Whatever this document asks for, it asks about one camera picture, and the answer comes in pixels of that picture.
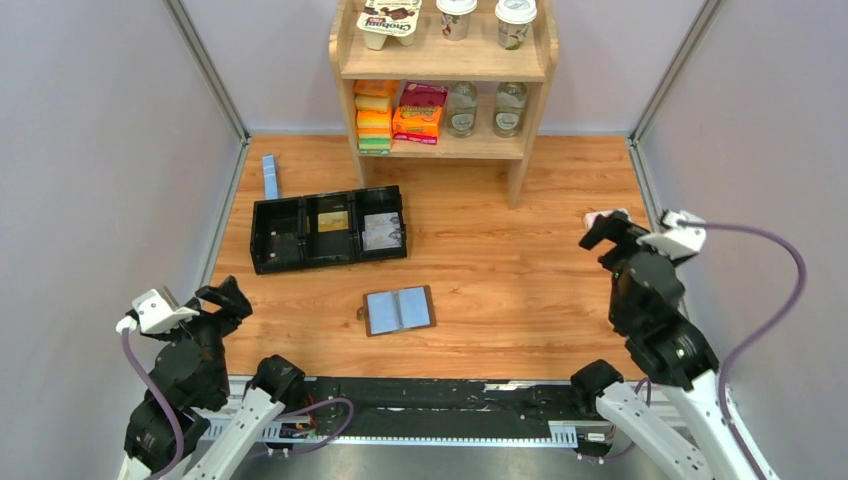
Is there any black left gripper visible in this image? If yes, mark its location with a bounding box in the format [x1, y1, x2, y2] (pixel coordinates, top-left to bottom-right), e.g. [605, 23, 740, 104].
[143, 274, 254, 399]

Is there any brown leather card holder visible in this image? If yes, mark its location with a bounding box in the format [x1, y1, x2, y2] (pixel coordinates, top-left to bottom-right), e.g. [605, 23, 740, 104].
[361, 285, 437, 337]

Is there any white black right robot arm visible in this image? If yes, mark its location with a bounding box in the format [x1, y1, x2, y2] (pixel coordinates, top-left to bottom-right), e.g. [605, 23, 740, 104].
[570, 210, 777, 479]

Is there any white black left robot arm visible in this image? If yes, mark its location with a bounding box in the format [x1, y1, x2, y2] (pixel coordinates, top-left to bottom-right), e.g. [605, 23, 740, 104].
[116, 276, 306, 479]

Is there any pink wrapped card pack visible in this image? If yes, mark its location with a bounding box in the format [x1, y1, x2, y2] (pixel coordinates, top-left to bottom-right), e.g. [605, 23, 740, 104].
[583, 209, 631, 231]

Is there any gold credit card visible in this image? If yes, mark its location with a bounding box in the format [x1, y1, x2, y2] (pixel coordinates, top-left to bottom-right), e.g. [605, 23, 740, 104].
[317, 210, 349, 233]

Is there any silver VIP card middle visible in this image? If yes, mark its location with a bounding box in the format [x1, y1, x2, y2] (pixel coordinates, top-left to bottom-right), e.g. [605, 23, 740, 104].
[363, 225, 403, 251]

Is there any silver vip card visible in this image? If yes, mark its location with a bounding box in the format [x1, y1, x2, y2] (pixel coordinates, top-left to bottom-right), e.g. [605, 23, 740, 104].
[363, 225, 403, 251]
[364, 212, 401, 231]

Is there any silver VIP card top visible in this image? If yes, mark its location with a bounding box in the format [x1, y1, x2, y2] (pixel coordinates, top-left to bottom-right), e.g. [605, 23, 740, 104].
[364, 212, 401, 231]

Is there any black three-compartment tray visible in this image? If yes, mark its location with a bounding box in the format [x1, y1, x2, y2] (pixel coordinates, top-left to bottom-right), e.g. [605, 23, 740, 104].
[250, 185, 408, 275]

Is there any blue plastic strip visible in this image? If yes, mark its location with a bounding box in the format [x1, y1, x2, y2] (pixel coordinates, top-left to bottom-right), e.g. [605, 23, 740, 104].
[261, 154, 280, 200]

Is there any right glass water bottle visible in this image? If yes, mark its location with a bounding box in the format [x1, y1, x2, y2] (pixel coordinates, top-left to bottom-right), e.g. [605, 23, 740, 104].
[493, 82, 528, 138]

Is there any glass water bottle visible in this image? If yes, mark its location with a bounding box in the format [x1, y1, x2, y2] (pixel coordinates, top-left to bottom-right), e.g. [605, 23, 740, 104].
[445, 81, 478, 138]
[493, 82, 528, 138]

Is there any left glass water bottle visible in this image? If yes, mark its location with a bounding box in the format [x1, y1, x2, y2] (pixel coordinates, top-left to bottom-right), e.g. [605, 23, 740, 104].
[445, 81, 478, 138]

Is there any orange snack box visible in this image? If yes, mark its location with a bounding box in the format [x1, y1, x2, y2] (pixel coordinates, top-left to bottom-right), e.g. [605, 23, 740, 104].
[392, 105, 443, 139]

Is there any right paper coffee cup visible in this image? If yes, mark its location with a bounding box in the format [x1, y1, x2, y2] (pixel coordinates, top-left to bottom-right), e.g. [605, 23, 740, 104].
[495, 0, 538, 51]

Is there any paper coffee cup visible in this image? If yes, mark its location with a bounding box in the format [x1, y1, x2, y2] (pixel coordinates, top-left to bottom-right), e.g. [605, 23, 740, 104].
[436, 0, 478, 41]
[495, 0, 538, 51]

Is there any red snack box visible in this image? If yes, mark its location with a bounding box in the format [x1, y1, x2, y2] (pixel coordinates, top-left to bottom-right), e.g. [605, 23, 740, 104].
[399, 81, 449, 108]

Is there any wooden shelf unit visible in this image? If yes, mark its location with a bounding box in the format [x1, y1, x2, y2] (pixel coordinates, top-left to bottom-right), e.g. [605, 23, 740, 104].
[328, 0, 560, 211]

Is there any left paper coffee cup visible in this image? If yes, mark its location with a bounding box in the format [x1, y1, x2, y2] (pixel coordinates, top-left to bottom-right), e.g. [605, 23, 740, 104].
[436, 0, 478, 41]

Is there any stack of colourful sponges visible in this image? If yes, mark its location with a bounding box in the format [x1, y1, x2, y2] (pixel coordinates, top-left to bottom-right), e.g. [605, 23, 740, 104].
[353, 79, 401, 156]

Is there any yogurt cup multipack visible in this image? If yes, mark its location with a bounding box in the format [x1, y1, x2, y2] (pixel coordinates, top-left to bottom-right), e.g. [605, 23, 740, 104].
[356, 0, 422, 50]

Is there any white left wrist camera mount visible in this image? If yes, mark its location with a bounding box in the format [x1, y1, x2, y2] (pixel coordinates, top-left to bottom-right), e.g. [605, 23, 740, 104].
[115, 286, 200, 335]

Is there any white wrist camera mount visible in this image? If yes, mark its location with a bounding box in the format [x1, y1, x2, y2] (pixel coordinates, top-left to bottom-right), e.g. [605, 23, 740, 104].
[637, 210, 706, 260]
[115, 286, 200, 335]

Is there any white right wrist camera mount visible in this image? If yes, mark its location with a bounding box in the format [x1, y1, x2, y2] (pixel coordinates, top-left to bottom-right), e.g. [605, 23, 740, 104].
[637, 210, 706, 260]

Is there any aluminium frame rail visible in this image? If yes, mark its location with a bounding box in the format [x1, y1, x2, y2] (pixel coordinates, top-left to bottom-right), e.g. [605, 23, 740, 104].
[115, 374, 763, 480]

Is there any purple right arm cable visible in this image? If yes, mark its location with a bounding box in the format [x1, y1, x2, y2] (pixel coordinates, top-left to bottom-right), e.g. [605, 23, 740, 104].
[576, 221, 808, 480]

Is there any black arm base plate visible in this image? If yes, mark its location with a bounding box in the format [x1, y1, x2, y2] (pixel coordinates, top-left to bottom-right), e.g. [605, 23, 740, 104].
[270, 377, 612, 446]

